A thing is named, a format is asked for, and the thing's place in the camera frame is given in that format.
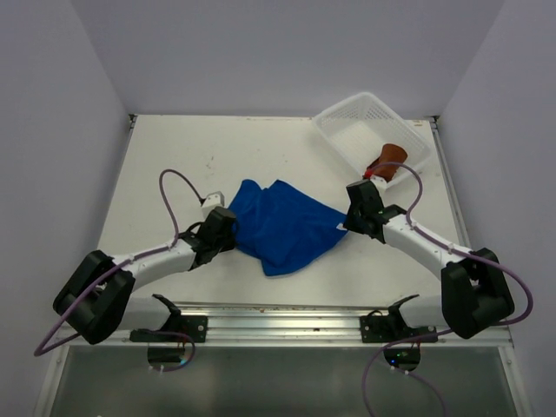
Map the brown orange towel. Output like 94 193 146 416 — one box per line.
363 143 407 182

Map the blue towel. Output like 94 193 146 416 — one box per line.
229 179 347 277

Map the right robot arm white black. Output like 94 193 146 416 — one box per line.
344 180 515 341

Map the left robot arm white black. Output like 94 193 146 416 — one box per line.
53 207 237 345

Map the white plastic basket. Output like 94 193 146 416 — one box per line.
313 92 433 177

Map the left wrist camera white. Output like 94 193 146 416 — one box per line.
201 191 225 219

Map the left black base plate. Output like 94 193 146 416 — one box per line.
116 294 209 343

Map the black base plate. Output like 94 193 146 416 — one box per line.
359 295 438 343
116 294 209 343

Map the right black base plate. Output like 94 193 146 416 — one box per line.
359 295 438 343

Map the aluminium front rail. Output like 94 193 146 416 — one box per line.
55 303 513 348

